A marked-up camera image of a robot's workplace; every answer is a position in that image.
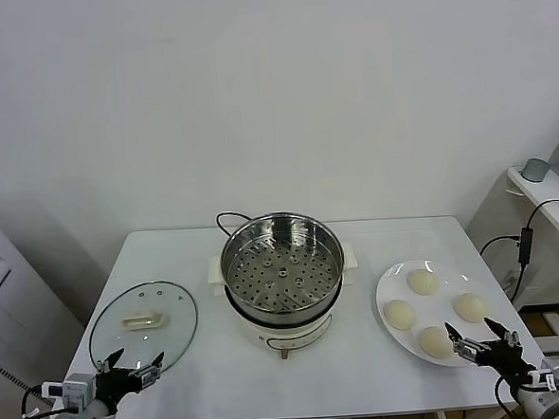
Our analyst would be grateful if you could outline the cream electric cooker base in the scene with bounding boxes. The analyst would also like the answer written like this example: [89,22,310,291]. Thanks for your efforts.
[210,265,361,366]

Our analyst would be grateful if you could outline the stainless steel steamer basket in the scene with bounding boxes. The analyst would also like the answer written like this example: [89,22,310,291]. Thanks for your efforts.
[204,208,363,330]

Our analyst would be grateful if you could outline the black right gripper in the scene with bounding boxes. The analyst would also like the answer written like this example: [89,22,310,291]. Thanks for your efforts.
[443,314,542,392]

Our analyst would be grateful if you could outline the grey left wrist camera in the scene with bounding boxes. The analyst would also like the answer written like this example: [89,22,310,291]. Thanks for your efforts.
[40,371,99,413]

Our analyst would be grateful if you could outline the black cable with adapter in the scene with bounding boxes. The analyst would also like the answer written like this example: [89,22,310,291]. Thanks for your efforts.
[477,196,559,305]

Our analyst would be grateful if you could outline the white steamed baozi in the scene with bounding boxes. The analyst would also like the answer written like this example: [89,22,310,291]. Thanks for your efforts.
[417,324,456,361]
[452,291,489,326]
[382,298,417,332]
[405,267,442,299]

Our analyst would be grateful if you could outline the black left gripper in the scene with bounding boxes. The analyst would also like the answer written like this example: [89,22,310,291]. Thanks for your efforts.
[91,345,171,416]

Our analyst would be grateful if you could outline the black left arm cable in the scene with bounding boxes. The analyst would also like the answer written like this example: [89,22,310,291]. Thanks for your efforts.
[18,380,80,419]

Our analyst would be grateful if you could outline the black cooker power cord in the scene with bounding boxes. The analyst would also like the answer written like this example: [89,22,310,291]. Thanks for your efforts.
[214,209,254,241]

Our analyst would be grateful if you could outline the grey cylinder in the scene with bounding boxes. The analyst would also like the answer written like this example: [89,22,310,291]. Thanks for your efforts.
[520,156,550,185]

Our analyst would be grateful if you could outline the white cabinet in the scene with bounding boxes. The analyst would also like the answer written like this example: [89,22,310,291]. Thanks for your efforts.
[0,197,92,419]

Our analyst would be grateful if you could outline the white side desk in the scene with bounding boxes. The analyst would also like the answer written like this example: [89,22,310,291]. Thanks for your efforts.
[461,161,559,384]

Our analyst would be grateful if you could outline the white round plate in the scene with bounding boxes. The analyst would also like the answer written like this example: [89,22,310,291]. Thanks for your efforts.
[373,254,502,373]

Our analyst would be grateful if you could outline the black white striped strip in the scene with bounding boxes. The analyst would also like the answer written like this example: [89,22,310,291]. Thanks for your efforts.
[0,353,39,401]

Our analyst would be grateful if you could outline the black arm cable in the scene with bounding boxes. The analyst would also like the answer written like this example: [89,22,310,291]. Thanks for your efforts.
[492,373,529,419]
[18,380,80,419]

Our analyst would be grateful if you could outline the glass lid with cream handle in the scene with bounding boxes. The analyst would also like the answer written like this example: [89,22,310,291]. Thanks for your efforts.
[84,277,203,379]

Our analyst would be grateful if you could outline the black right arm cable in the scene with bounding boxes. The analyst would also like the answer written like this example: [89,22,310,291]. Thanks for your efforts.
[492,373,529,419]

